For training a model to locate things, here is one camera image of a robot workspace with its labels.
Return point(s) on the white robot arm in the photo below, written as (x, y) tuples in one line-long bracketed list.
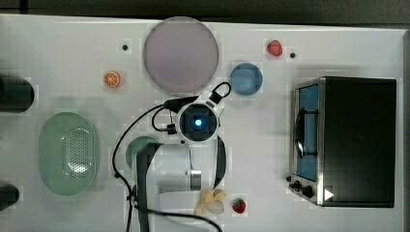
[(197, 161)]

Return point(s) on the green oval strainer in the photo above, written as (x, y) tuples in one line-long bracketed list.
[(68, 154)]

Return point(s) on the blue bowl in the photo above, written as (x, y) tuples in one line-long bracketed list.
[(246, 79)]

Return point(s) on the grey round plate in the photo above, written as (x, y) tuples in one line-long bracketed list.
[(181, 55)]

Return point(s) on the teal green cup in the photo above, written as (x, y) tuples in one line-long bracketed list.
[(135, 146)]

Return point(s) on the red strawberry toy near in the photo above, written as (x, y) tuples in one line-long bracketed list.
[(239, 205)]

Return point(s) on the red strawberry toy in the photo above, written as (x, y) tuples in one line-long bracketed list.
[(239, 205), (274, 48)]

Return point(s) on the red strawberry toy far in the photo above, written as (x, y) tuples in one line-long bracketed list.
[(274, 48)]

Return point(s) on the orange slice toy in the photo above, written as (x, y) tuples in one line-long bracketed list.
[(111, 79)]

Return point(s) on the black toaster oven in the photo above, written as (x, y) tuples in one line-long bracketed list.
[(343, 142)]

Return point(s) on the black cylinder cup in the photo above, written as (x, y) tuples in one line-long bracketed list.
[(9, 195)]

